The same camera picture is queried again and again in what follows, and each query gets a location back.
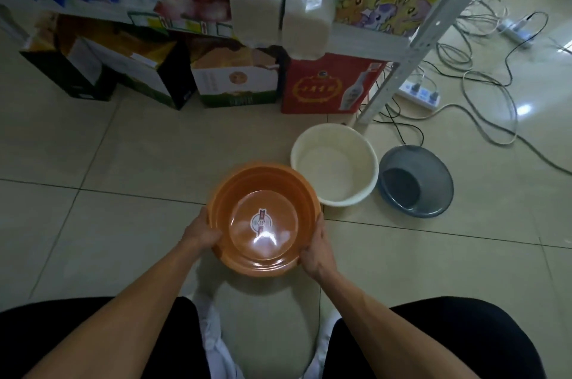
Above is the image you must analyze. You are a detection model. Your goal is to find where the grey transparent plastic basin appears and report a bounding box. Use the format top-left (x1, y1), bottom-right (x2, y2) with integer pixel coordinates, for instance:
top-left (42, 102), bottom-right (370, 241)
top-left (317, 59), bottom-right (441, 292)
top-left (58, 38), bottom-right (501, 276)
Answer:
top-left (378, 145), bottom-right (455, 219)

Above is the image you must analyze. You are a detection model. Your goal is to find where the person's right leg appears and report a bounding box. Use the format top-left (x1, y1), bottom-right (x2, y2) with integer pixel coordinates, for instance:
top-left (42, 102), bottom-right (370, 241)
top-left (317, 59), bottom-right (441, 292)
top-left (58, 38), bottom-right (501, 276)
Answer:
top-left (323, 297), bottom-right (548, 379)

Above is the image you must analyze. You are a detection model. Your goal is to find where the person's right forearm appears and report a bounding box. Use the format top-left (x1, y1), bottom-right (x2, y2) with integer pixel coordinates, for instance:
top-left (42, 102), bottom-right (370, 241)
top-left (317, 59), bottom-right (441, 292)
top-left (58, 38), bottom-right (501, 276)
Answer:
top-left (318, 268), bottom-right (481, 379)

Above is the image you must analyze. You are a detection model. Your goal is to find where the white power strip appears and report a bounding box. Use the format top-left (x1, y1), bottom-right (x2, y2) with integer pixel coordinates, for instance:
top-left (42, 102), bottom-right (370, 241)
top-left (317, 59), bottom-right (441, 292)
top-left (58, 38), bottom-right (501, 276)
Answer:
top-left (500, 19), bottom-right (534, 49)
top-left (397, 79), bottom-right (441, 110)

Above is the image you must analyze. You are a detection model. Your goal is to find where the person's right hand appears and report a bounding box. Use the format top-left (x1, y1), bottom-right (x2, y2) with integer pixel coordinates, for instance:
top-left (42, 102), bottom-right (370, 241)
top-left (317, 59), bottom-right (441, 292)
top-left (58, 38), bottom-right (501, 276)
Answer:
top-left (299, 212), bottom-right (339, 282)

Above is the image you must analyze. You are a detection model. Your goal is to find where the red cardboard box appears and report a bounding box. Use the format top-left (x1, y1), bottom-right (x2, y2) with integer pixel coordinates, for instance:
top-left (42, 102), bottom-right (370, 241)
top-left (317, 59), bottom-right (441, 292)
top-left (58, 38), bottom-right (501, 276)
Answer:
top-left (281, 53), bottom-right (388, 115)

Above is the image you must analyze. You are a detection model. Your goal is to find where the person's left leg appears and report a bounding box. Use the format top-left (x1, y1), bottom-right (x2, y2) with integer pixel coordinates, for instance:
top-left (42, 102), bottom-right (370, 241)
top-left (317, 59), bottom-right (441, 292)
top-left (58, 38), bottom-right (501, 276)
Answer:
top-left (0, 297), bottom-right (212, 379)

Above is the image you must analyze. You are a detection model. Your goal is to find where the orange plastic basin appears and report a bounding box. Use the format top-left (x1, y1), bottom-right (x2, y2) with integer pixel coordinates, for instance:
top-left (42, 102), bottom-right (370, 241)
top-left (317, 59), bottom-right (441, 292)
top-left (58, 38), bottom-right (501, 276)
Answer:
top-left (206, 163), bottom-right (323, 278)

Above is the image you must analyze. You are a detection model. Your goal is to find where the person's left forearm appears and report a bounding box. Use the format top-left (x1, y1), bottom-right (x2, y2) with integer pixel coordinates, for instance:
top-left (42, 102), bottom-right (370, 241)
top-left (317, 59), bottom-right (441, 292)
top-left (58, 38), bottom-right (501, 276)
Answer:
top-left (24, 238), bottom-right (211, 379)

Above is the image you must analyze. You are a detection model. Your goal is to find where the white and green cardboard box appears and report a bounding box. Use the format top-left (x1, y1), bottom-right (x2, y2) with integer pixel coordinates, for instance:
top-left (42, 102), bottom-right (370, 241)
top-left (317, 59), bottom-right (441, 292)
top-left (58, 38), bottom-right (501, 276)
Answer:
top-left (189, 37), bottom-right (281, 109)

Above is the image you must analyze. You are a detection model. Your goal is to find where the black cable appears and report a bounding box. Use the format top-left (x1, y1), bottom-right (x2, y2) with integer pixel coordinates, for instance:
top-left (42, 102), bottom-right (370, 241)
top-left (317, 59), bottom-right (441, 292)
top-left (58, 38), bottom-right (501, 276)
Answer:
top-left (371, 12), bottom-right (572, 176)

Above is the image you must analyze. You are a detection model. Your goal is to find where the white shoe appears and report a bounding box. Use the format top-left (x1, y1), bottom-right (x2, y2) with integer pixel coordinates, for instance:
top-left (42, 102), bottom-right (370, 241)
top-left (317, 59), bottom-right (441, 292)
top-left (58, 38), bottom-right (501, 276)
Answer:
top-left (187, 291), bottom-right (244, 379)
top-left (305, 309), bottom-right (342, 379)

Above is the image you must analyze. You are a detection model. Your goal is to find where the white plastic basin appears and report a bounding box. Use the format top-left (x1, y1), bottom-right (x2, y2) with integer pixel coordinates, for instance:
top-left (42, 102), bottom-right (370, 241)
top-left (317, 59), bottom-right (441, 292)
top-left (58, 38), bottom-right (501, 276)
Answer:
top-left (290, 123), bottom-right (380, 208)

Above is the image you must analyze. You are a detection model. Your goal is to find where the person's left hand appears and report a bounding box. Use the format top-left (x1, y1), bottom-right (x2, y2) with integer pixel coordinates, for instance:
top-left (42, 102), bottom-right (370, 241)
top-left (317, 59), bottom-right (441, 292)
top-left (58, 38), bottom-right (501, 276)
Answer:
top-left (180, 206), bottom-right (223, 255)

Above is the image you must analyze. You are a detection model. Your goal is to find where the black and orange cardboard box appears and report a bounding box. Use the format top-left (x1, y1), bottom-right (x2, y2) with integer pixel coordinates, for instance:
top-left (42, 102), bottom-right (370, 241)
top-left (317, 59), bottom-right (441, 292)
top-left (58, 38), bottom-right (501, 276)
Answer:
top-left (67, 17), bottom-right (198, 110)

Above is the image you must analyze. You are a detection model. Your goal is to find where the person's leg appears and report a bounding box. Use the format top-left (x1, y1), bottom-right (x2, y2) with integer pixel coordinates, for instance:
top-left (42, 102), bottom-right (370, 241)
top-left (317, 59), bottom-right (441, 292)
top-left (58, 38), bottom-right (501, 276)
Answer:
top-left (0, 297), bottom-right (212, 379)
top-left (323, 297), bottom-right (548, 379)

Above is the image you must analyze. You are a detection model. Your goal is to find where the pink fruit print box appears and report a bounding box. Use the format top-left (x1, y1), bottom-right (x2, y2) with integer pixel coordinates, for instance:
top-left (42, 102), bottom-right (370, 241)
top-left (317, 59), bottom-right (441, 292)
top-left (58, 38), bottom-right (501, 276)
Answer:
top-left (127, 0), bottom-right (233, 35)

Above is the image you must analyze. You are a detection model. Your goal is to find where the white metal shelf rack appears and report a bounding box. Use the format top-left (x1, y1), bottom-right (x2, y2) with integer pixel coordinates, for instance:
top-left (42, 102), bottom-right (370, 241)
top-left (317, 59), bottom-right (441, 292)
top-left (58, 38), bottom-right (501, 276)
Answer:
top-left (0, 0), bottom-right (519, 126)

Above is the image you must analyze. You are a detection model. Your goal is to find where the white cable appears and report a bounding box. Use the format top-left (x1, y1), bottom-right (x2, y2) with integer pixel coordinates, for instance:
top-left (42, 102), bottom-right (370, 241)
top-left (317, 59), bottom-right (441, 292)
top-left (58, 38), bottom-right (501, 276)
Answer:
top-left (393, 0), bottom-right (572, 147)

